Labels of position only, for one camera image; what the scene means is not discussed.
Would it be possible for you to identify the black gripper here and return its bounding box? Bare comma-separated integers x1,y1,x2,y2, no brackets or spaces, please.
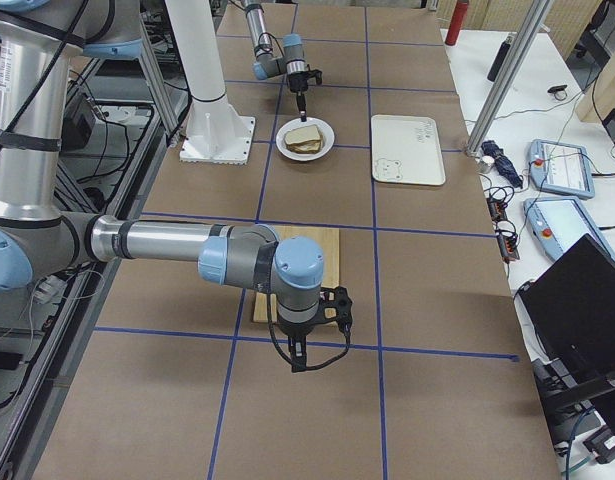
287,72,309,122
279,319,316,373

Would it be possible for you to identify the white bread slice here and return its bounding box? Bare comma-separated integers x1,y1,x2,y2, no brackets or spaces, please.
284,125,321,147

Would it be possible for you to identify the white round plate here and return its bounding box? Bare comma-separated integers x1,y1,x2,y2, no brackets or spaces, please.
276,117,335,162

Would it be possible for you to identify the bread slice under egg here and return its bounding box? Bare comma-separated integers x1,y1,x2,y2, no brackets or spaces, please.
286,140,322,155

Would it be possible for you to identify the wooden cutting board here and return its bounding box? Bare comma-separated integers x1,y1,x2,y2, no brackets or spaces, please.
252,225,340,324

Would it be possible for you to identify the cream bear serving tray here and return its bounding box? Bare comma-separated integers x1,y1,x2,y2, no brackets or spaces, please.
371,114,446,187

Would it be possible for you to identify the red bottle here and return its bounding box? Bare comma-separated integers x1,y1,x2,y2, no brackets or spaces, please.
445,0,470,46

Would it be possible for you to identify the small silver cup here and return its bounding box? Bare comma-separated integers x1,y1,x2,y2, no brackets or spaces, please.
478,155,494,174

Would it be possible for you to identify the black bottle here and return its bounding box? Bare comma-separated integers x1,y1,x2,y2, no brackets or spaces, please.
487,32,516,82

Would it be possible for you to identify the folded blue umbrella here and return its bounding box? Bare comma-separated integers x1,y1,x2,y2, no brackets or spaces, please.
481,140,523,188

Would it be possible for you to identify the far teach pendant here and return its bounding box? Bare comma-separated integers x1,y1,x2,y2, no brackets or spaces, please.
528,139,595,200

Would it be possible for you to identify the teach pendant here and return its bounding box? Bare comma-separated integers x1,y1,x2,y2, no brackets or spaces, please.
528,139,595,200
523,196,615,261

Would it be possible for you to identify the black monitor stand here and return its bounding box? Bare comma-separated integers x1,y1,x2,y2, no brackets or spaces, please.
532,359,615,445

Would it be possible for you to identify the black laptop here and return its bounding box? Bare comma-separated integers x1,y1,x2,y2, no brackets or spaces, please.
517,232,615,431

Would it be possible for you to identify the near teach pendant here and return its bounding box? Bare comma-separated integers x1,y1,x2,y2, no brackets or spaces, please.
523,196,615,261

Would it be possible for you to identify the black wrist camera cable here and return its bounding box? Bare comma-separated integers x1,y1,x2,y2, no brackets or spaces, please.
266,294,353,374

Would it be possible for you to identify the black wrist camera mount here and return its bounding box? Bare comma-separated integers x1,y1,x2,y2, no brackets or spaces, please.
307,69,322,85
317,286,353,337

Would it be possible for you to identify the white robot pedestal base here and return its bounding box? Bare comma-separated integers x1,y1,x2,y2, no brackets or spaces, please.
166,0,256,165

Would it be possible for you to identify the aluminium side frame rail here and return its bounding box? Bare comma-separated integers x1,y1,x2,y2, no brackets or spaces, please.
0,48,187,479

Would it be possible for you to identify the aluminium frame post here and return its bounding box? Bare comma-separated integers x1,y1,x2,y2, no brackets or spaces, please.
465,0,554,157

